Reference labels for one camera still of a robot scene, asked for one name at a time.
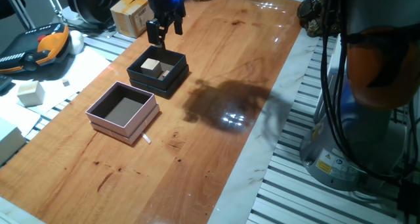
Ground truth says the antique brass telephone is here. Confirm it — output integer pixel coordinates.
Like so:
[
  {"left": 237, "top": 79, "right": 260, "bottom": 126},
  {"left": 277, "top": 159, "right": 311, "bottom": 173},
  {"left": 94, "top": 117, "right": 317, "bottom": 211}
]
[{"left": 297, "top": 0, "right": 344, "bottom": 38}]

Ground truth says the white round object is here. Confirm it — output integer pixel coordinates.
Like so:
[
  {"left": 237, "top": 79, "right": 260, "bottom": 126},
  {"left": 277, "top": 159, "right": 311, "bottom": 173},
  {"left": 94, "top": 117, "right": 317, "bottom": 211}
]
[{"left": 68, "top": 30, "right": 85, "bottom": 56}]

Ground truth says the cardboard box with yellow tape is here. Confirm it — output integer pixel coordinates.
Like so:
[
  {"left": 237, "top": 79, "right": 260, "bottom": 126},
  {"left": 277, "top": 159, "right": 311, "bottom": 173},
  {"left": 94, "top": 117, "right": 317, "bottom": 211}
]
[{"left": 110, "top": 0, "right": 155, "bottom": 39}]

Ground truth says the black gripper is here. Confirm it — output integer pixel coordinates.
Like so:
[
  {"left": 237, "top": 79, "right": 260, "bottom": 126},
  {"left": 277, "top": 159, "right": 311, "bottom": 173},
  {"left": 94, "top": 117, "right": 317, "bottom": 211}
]
[{"left": 143, "top": 0, "right": 186, "bottom": 51}]

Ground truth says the grey metal rod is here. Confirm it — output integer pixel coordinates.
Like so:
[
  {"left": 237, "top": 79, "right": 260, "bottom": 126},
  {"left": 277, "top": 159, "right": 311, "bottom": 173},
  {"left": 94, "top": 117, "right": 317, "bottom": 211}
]
[
  {"left": 1, "top": 0, "right": 35, "bottom": 31},
  {"left": 42, "top": 0, "right": 64, "bottom": 18}
]

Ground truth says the pink open box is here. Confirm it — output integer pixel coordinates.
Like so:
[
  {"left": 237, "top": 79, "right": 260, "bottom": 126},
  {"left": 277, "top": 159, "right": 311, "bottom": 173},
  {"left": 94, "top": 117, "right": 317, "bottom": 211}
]
[{"left": 85, "top": 81, "right": 161, "bottom": 146}]

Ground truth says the large wooden cube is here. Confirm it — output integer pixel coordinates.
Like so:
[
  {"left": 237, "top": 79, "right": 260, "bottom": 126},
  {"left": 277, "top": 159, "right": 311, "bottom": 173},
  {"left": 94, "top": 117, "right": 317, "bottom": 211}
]
[{"left": 140, "top": 58, "right": 163, "bottom": 79}]

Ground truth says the pale wooden cube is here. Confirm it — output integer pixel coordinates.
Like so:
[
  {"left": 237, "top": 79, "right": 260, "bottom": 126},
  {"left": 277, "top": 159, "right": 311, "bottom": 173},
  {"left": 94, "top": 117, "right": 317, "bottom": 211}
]
[{"left": 16, "top": 80, "right": 46, "bottom": 108}]

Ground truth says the dark blue open box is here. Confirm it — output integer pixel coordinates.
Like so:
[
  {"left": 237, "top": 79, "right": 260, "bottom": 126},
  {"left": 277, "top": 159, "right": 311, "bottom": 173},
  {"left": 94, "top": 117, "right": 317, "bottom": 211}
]
[{"left": 126, "top": 45, "right": 190, "bottom": 99}]

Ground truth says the orange and black teach pendant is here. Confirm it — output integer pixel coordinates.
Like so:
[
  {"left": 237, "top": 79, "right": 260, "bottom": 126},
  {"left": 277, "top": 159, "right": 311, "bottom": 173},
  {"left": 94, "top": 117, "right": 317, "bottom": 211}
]
[{"left": 0, "top": 22, "right": 71, "bottom": 74}]

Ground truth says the person's left forearm dark sleeve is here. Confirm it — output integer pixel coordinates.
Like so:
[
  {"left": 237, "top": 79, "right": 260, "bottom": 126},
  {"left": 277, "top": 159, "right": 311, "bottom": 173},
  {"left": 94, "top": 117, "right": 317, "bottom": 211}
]
[{"left": 0, "top": 0, "right": 26, "bottom": 20}]

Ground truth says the black round device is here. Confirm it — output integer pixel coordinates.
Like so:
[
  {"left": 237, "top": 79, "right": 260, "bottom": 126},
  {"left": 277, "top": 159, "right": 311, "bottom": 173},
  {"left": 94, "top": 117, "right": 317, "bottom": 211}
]
[{"left": 66, "top": 0, "right": 122, "bottom": 24}]

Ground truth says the white paper sheet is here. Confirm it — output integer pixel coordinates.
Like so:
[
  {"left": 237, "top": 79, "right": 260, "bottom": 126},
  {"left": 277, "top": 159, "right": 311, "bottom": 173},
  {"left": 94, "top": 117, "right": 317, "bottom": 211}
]
[
  {"left": 0, "top": 95, "right": 42, "bottom": 138},
  {"left": 0, "top": 46, "right": 112, "bottom": 115}
]

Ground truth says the white closed box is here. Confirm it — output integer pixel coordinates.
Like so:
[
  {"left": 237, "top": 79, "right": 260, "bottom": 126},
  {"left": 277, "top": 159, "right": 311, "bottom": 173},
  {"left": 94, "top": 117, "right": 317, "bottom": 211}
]
[{"left": 0, "top": 118, "right": 26, "bottom": 166}]

